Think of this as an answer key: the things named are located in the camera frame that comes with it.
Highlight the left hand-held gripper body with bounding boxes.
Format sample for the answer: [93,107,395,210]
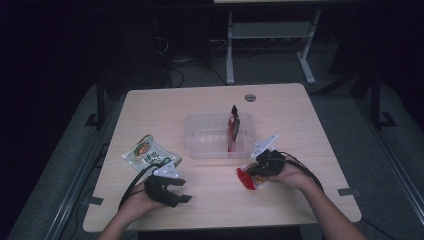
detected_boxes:
[143,160,180,209]

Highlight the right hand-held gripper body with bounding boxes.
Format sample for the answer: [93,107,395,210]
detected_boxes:
[250,134,287,178]

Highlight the red-topped brown snack packet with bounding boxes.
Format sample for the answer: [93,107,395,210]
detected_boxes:
[236,162,268,191]

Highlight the green snack packet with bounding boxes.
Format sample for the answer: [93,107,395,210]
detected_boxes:
[121,134,183,173]

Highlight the red clear snack packet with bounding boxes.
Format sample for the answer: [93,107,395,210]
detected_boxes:
[227,104,241,153]

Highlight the clear plastic container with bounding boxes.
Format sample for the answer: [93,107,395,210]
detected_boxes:
[183,112,258,160]

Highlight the person's left hand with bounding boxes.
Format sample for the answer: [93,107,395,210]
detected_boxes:
[118,179,167,222]

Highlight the person's right hand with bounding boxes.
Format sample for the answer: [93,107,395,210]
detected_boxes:
[267,162,317,195]

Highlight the grey tape strip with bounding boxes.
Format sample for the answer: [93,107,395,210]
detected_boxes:
[81,196,105,206]
[336,187,362,198]

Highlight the black metal stand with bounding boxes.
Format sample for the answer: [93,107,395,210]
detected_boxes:
[84,81,108,130]
[348,68,398,130]

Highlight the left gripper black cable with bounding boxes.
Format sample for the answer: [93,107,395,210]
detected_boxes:
[117,159,174,212]

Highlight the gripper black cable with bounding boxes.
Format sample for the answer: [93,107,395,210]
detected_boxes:
[279,151,325,193]
[117,159,174,212]

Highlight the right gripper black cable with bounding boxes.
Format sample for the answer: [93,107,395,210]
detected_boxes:
[279,151,325,193]

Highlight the metal floor rail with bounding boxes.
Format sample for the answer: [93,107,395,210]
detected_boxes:
[353,96,424,218]
[43,98,125,240]

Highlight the black floor cables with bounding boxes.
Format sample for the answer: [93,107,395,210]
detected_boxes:
[160,58,228,88]

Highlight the white metal table frame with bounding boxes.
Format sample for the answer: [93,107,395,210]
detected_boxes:
[213,0,323,86]

